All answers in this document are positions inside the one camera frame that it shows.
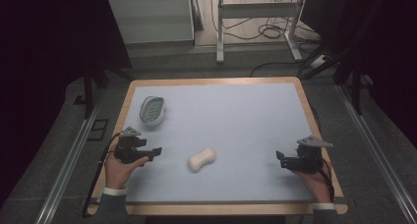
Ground person's right hand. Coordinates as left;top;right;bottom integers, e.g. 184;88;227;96
292;158;332;205

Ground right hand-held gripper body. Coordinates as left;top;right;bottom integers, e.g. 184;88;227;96
281;135;334;175

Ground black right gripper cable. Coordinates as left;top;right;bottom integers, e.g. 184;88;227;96
319;156;336;202

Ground grey cabinet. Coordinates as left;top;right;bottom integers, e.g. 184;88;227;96
107;0;196;45

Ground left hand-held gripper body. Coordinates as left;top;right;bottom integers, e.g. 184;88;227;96
113;126;154;164

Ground black tripod stand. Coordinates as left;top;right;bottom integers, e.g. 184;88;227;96
298;7;375;116

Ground white metal stand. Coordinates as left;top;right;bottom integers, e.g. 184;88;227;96
215;0;309;65

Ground wooden table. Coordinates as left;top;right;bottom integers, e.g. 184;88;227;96
87;76;348;216

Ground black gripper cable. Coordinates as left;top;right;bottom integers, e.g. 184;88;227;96
319;156;336;202
82;132;122;218

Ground light blue table mat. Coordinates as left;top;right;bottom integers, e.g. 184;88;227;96
121;83;317;204

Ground grey soap dish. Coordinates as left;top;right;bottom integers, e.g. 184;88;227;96
139;95;166;127

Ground black floor cables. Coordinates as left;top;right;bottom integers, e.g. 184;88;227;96
209;0;321;45

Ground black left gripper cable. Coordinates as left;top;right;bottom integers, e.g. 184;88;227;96
82;132;122;218

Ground person's left hand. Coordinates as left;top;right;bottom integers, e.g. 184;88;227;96
103;150;150;191

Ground white power strip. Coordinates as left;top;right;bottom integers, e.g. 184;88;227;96
309;54;330;70

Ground white soap bar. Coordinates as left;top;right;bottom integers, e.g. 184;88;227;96
187;146;217;173

